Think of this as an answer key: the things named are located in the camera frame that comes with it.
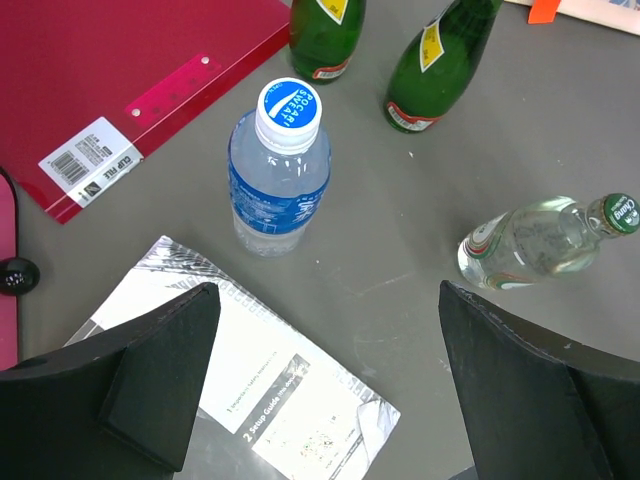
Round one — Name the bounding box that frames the black box case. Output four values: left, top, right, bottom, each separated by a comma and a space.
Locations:
0, 170, 40, 370

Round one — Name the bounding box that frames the setup guide booklet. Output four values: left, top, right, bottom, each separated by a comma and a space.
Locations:
74, 236, 400, 480

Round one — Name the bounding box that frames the green bottle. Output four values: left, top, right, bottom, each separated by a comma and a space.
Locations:
289, 0, 367, 84
383, 0, 502, 134

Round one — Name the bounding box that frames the clear glass bottle near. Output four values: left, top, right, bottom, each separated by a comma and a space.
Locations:
457, 193, 639, 291

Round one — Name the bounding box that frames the red clip file folder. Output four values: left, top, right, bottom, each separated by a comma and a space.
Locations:
1, 1, 289, 223

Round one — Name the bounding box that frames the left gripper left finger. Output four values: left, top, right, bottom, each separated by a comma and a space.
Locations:
1, 283, 221, 479

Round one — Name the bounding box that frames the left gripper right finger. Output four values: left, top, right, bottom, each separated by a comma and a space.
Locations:
438, 281, 639, 479

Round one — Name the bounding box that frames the plastic Pocari Sweat bottle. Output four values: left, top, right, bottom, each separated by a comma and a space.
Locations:
227, 77, 332, 257

